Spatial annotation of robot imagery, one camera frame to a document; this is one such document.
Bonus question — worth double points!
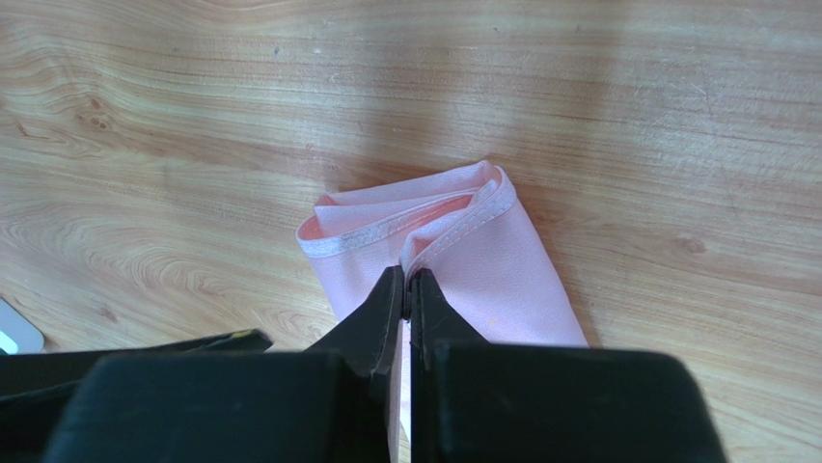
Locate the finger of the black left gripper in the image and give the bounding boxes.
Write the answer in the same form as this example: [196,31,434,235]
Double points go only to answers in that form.
[1,329,273,444]

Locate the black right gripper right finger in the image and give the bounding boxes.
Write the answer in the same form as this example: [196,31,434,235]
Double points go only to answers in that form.
[408,269,486,462]

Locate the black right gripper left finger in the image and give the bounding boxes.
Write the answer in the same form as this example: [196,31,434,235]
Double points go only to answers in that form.
[308,266,405,462]

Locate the pink cloth napkin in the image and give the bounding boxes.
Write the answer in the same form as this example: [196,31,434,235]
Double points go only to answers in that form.
[284,161,588,462]

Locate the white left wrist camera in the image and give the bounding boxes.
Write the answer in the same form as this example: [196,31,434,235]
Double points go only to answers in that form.
[0,299,45,355]

